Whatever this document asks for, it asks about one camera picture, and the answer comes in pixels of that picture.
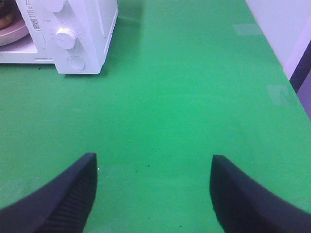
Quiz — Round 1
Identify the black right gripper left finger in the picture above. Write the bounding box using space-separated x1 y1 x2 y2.
0 152 98 233

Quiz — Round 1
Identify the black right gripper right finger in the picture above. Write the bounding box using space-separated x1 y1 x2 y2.
209 155 311 233

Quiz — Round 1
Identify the round white door release button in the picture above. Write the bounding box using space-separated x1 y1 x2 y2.
67 56 85 70

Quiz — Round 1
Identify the pink round plate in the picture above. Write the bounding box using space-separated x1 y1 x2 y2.
0 15 29 46

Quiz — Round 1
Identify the burger with lettuce and cheese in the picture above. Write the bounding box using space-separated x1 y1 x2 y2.
0 0 18 30

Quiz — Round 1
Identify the white microwave oven body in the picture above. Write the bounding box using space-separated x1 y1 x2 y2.
0 0 118 74

